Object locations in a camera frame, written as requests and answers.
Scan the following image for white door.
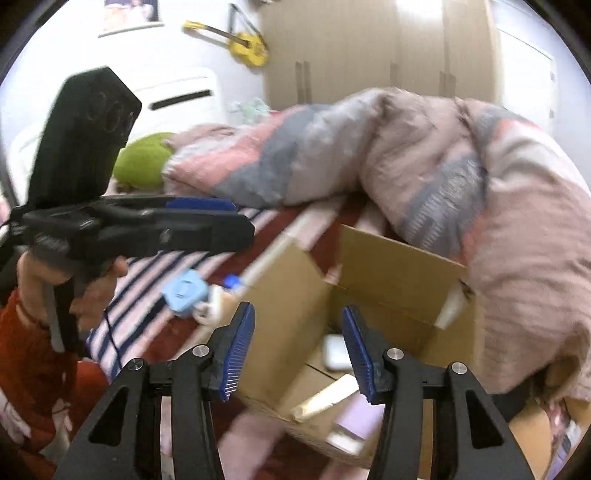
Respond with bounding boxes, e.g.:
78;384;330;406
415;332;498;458
489;0;571;134

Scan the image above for pink grey striped duvet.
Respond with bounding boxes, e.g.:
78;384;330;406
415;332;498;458
163;87;591;402

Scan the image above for person's left forearm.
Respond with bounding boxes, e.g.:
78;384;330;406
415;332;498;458
0;288;112;455

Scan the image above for cardboard box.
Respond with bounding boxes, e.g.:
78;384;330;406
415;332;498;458
238;224;481;468

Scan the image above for beige wardrobe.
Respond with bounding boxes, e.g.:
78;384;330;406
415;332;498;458
259;0;504;112

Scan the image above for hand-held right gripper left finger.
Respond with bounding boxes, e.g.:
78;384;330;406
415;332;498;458
54;302;256;480

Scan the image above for light blue square gadget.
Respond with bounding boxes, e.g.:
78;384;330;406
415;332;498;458
161;270;205;318

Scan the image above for cream tube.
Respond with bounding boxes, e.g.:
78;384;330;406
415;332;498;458
291;374;360;423

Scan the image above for white headboard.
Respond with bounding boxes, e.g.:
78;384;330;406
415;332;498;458
9;67;221;204

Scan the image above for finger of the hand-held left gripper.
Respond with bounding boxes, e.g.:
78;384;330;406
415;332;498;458
95;205;256;254
102;196;237;214

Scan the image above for green pillow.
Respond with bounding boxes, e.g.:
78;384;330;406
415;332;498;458
113;132;175;190

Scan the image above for yellow toy guitar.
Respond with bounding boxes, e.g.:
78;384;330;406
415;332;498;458
183;20;270;68

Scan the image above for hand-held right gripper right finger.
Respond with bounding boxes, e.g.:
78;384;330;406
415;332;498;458
342;305;536;480

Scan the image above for white bottle with blue cap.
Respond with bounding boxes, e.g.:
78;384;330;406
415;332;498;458
191;274;245;326

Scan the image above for person's left hand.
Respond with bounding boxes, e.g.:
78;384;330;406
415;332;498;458
17;253;129;329

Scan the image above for lilac flat box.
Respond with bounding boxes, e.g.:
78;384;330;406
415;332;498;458
326;394;385;455

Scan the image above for wall poster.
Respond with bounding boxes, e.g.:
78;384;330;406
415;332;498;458
98;0;163;38

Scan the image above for white earbuds case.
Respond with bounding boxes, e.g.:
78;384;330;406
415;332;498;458
322;335;354;371

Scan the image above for striped bed sheet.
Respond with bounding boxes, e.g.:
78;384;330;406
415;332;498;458
85;194;393;480

